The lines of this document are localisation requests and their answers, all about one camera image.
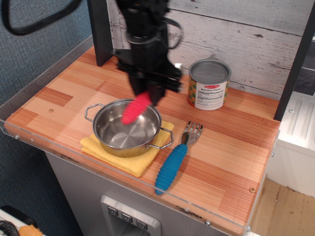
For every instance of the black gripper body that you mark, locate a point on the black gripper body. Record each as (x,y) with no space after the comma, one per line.
(150,58)

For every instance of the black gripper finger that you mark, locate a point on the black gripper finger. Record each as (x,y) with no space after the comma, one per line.
(156,92)
(138,83)

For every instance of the red handled metal spoon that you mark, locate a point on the red handled metal spoon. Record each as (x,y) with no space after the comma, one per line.
(135,108)

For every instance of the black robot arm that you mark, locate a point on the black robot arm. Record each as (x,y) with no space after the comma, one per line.
(146,19)

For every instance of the stainless steel pot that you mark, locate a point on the stainless steel pot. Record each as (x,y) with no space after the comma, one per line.
(127,140)

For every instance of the toy food can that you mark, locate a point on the toy food can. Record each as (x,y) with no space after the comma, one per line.
(208,84)

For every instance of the yellow folded cloth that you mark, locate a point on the yellow folded cloth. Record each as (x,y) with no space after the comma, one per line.
(132,165)

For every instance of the grey cabinet with dispenser panel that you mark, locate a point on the grey cabinet with dispenser panel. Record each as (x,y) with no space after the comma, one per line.
(104,206)

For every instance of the clear acrylic table guard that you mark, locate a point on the clear acrylic table guard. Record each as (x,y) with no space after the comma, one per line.
(220,179)

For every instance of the white toy sink unit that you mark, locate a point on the white toy sink unit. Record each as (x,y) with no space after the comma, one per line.
(292,162)

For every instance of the orange object bottom left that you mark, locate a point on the orange object bottom left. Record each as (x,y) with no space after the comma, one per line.
(29,230)

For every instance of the black white object bottom left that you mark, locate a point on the black white object bottom left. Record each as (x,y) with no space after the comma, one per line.
(16,217)

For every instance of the blue handled metal fork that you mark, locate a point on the blue handled metal fork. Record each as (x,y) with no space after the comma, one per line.
(170,167)

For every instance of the dark vertical post left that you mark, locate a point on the dark vertical post left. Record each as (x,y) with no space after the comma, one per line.
(100,26)

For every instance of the dark vertical post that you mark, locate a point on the dark vertical post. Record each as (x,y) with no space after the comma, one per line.
(296,66)
(100,26)

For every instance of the dark vertical post right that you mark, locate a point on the dark vertical post right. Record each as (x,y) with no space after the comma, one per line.
(296,66)

